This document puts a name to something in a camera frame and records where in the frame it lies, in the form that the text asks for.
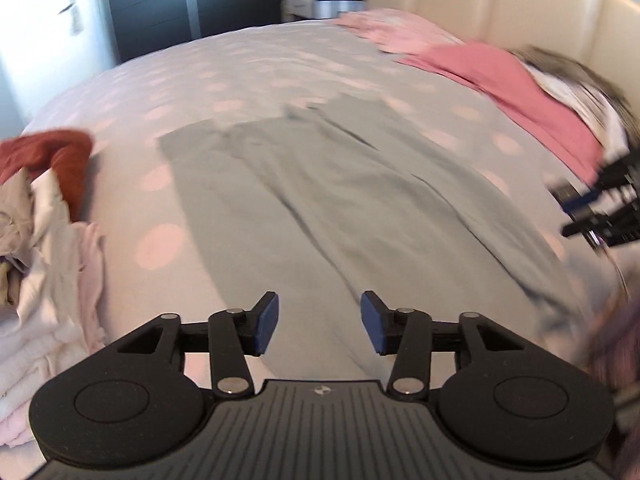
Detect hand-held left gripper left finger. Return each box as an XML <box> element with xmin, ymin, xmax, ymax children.
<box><xmin>102</xmin><ymin>290</ymin><xmax>280</xmax><ymax>401</ymax></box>

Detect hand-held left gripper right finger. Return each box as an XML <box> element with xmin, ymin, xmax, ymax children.
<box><xmin>360</xmin><ymin>290</ymin><xmax>538</xmax><ymax>402</ymax></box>

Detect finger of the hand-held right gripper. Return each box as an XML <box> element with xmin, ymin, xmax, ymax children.
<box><xmin>561</xmin><ymin>210</ymin><xmax>640</xmax><ymax>250</ymax></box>
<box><xmin>547</xmin><ymin>152</ymin><xmax>640</xmax><ymax>213</ymax></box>

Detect light grey garment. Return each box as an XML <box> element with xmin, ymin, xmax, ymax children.
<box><xmin>157</xmin><ymin>94</ymin><xmax>591</xmax><ymax>396</ymax></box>

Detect stack of folded clothes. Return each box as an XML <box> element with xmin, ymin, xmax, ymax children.
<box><xmin>0</xmin><ymin>167</ymin><xmax>108</xmax><ymax>450</ymax></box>

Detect white patterned garment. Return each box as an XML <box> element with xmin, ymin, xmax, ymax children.
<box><xmin>530</xmin><ymin>67</ymin><xmax>632</xmax><ymax>161</ymax></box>

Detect brown striped garment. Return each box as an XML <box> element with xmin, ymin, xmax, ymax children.
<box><xmin>510</xmin><ymin>45</ymin><xmax>632</xmax><ymax>111</ymax></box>

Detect cream padded headboard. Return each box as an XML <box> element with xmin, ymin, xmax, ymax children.
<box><xmin>365</xmin><ymin>0</ymin><xmax>640</xmax><ymax>106</ymax></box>

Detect light pink pillow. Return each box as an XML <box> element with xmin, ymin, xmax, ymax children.
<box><xmin>335</xmin><ymin>8</ymin><xmax>466</xmax><ymax>56</ymax></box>

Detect pink dotted grey duvet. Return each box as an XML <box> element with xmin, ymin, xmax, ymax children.
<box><xmin>20</xmin><ymin>20</ymin><xmax>626</xmax><ymax>480</ymax></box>

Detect rust red knitted cloth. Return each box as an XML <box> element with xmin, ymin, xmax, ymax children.
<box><xmin>0</xmin><ymin>130</ymin><xmax>95</xmax><ymax>223</ymax></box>

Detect white nightstand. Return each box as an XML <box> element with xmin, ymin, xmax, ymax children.
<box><xmin>280</xmin><ymin>0</ymin><xmax>371</xmax><ymax>23</ymax></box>

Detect black glossy wardrobe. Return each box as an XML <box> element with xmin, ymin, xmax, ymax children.
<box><xmin>102</xmin><ymin>0</ymin><xmax>296</xmax><ymax>63</ymax></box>

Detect white door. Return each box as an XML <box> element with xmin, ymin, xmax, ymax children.
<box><xmin>0</xmin><ymin>0</ymin><xmax>123</xmax><ymax>133</ymax></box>

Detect metal door handle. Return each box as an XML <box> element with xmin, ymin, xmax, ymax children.
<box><xmin>56</xmin><ymin>0</ymin><xmax>82</xmax><ymax>37</ymax></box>

